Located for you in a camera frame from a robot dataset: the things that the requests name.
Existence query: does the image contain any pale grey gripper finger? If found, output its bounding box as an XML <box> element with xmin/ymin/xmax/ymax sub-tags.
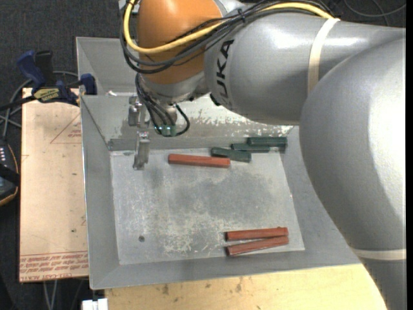
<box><xmin>141</xmin><ymin>131</ymin><xmax>152</xmax><ymax>170</ymax></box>
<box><xmin>132</xmin><ymin>131</ymin><xmax>143</xmax><ymax>171</ymax></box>

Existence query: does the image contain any dark green flat block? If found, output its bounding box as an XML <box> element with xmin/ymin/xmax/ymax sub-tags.
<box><xmin>246</xmin><ymin>136</ymin><xmax>288</xmax><ymax>149</ymax></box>
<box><xmin>210</xmin><ymin>147</ymin><xmax>253</xmax><ymax>164</ymax></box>
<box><xmin>230</xmin><ymin>143</ymin><xmax>272</xmax><ymax>154</ymax></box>

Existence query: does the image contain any brown cardboard board red print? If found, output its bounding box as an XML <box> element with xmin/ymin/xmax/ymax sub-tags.
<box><xmin>18</xmin><ymin>87</ymin><xmax>90</xmax><ymax>284</ymax></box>

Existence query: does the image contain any grey metal bin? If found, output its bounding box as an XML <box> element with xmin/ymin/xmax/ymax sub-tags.
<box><xmin>76</xmin><ymin>36</ymin><xmax>362</xmax><ymax>291</ymax></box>

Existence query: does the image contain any red-brown flat block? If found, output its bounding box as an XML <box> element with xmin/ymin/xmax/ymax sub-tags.
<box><xmin>225</xmin><ymin>235</ymin><xmax>290</xmax><ymax>258</ymax></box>
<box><xmin>224</xmin><ymin>226</ymin><xmax>290</xmax><ymax>242</ymax></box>
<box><xmin>167</xmin><ymin>153</ymin><xmax>232</xmax><ymax>169</ymax></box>

